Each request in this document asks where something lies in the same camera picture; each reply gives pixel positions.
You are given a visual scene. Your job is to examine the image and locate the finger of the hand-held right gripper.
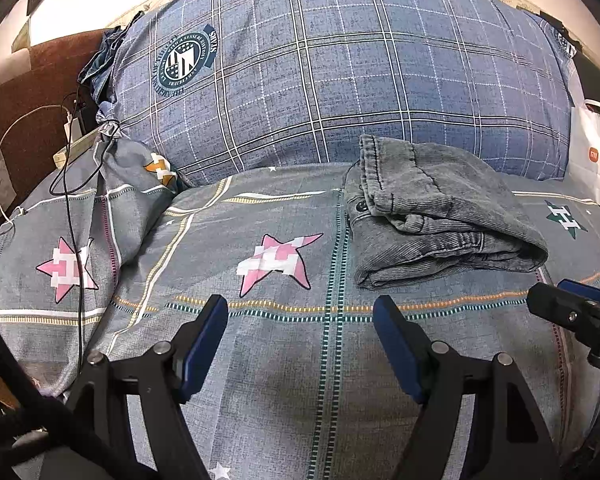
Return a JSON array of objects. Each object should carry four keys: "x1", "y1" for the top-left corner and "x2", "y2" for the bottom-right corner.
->
[
  {"x1": 556, "y1": 278, "x2": 600, "y2": 307},
  {"x1": 526, "y1": 284, "x2": 600, "y2": 377}
]

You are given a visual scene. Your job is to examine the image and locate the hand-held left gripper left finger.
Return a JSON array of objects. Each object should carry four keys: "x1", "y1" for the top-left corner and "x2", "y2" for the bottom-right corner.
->
[{"x1": 40, "y1": 294, "x2": 229, "y2": 480}]

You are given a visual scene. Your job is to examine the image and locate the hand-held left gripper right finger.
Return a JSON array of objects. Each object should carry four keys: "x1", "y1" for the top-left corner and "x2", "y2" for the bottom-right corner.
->
[{"x1": 372, "y1": 294, "x2": 562, "y2": 480}]

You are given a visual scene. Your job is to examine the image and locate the grey denim pants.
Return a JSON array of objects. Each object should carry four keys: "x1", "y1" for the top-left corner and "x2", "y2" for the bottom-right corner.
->
[{"x1": 342, "y1": 133, "x2": 551, "y2": 291}]

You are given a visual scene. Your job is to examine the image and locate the grey star-print bedsheet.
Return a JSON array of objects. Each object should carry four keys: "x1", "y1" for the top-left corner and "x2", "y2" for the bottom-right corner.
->
[{"x1": 10, "y1": 160, "x2": 600, "y2": 480}]

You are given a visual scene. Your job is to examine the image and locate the white paper bag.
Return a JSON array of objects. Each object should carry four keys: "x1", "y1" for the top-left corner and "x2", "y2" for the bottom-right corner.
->
[{"x1": 567, "y1": 99, "x2": 600, "y2": 210}]

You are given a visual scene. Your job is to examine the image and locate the grey star-print pillow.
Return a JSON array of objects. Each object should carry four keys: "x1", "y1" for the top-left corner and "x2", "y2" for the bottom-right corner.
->
[{"x1": 0, "y1": 115, "x2": 182, "y2": 397}]

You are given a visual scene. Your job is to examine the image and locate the beige power strip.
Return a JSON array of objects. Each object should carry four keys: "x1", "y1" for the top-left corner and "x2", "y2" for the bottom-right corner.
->
[{"x1": 52, "y1": 129, "x2": 104, "y2": 169}]

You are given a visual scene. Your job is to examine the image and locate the white charger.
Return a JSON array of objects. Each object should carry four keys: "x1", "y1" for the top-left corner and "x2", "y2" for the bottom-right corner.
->
[{"x1": 61, "y1": 109, "x2": 79, "y2": 142}]

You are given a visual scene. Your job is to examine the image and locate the blue plaid pillow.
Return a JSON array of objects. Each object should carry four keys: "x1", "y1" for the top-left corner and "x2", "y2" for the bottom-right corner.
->
[{"x1": 97, "y1": 0, "x2": 579, "y2": 192}]

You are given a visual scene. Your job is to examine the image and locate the dark blue cloth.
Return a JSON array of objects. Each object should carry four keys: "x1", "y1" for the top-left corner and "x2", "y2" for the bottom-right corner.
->
[{"x1": 78, "y1": 10, "x2": 147, "y2": 107}]

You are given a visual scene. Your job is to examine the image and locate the brown headboard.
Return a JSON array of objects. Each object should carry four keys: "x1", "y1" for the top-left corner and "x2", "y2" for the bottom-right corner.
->
[{"x1": 0, "y1": 27, "x2": 112, "y2": 221}]

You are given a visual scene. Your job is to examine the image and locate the thin black cable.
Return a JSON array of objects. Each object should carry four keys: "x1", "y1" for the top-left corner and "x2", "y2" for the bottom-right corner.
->
[{"x1": 48, "y1": 87, "x2": 119, "y2": 361}]

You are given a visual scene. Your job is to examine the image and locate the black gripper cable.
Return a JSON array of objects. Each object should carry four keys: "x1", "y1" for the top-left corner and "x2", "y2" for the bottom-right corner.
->
[{"x1": 0, "y1": 297, "x2": 148, "y2": 480}]

